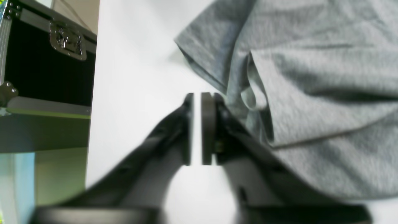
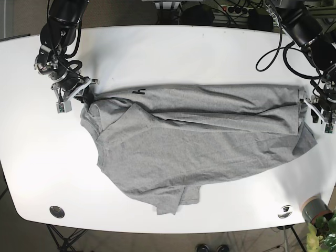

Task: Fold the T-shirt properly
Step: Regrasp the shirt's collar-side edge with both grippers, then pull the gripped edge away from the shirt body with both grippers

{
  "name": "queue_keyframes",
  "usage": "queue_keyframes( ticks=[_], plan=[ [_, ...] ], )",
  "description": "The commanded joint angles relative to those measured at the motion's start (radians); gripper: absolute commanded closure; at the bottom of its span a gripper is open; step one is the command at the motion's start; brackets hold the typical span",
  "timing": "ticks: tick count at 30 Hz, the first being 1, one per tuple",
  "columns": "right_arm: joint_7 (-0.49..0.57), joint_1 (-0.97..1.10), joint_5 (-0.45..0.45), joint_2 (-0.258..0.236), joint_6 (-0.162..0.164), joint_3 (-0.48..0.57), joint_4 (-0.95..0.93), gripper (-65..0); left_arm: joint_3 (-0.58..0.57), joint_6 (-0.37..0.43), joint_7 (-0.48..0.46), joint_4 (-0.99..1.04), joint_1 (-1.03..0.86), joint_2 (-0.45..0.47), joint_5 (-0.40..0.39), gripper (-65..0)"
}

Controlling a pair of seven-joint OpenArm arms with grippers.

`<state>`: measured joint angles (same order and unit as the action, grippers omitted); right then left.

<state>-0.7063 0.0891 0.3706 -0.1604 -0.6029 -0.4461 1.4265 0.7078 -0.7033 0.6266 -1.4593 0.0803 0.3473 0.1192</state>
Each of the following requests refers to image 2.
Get right metal table grommet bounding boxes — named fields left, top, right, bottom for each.
left=277, top=205, right=293, bottom=219

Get green potted plant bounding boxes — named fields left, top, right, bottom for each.
left=306, top=214, right=335, bottom=252

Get grey printed T-shirt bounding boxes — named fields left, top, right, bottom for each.
left=80, top=84, right=317, bottom=215

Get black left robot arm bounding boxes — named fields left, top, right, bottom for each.
left=264, top=1, right=335, bottom=134

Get person's dark shoes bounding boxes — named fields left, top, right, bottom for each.
left=195, top=244, right=230, bottom=252

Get grey plant pot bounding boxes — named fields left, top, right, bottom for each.
left=300, top=196, right=333, bottom=225

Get metal table grommet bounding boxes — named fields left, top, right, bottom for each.
left=277, top=205, right=293, bottom=219
left=49, top=206, right=65, bottom=218

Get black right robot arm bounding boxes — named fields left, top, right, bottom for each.
left=34, top=0, right=99, bottom=113

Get left metal table grommet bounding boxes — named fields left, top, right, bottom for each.
left=49, top=206, right=65, bottom=218

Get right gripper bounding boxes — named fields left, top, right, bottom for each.
left=34, top=47, right=99, bottom=113

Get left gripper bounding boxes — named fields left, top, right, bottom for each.
left=300, top=79, right=335, bottom=134

